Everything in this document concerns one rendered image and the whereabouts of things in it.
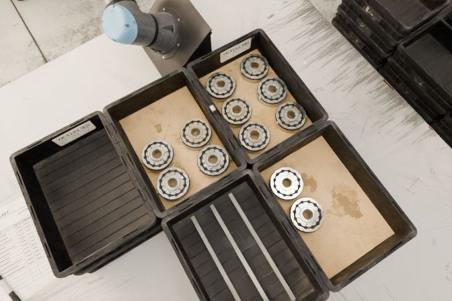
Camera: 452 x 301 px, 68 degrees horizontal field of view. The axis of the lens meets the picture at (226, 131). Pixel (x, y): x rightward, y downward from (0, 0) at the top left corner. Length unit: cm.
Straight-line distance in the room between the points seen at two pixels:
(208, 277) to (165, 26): 84
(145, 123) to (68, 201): 34
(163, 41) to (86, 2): 151
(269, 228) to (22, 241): 83
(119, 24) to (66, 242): 69
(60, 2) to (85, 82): 138
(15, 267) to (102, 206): 38
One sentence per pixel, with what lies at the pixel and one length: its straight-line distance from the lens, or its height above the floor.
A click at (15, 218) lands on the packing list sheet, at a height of 70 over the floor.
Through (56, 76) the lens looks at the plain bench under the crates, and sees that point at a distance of 152.
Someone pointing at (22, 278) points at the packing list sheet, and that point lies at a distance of 136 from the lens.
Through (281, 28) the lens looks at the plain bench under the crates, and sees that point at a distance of 151.
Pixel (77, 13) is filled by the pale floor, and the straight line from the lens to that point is 267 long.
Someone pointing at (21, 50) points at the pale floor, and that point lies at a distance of 265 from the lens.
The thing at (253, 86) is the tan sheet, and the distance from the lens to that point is 120.
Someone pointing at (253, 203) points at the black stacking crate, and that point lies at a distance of 107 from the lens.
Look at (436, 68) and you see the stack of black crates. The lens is 206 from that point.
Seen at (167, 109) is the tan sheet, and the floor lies 83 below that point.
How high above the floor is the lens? 188
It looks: 70 degrees down
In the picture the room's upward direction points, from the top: straight up
